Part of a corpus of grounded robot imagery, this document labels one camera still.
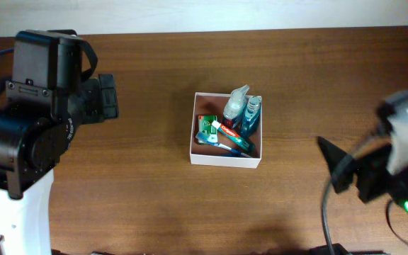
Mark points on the green white soap box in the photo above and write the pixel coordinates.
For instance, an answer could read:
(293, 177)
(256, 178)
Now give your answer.
(205, 126)

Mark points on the blue white toothbrush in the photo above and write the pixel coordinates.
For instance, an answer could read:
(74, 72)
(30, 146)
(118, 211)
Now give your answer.
(200, 136)

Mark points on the blue disposable razor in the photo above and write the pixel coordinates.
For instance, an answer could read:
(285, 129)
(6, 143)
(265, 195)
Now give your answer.
(233, 154)

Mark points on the clear foaming soap pump bottle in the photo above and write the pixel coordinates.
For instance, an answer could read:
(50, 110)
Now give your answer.
(232, 112)

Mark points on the white open cardboard box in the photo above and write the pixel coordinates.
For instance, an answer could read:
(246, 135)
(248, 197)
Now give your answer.
(204, 154)

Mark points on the green red toothpaste tube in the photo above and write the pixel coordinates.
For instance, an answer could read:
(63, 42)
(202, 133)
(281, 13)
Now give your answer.
(233, 136)

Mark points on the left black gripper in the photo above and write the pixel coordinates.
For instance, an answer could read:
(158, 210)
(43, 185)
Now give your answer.
(108, 96)

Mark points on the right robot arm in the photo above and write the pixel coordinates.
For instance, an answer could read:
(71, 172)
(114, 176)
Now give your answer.
(397, 187)

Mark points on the teal mouthwash bottle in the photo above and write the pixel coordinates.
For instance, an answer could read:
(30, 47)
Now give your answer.
(250, 119)

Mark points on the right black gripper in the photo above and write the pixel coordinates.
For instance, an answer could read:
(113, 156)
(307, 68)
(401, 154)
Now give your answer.
(363, 178)

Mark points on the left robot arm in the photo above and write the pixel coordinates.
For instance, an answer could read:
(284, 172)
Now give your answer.
(53, 90)

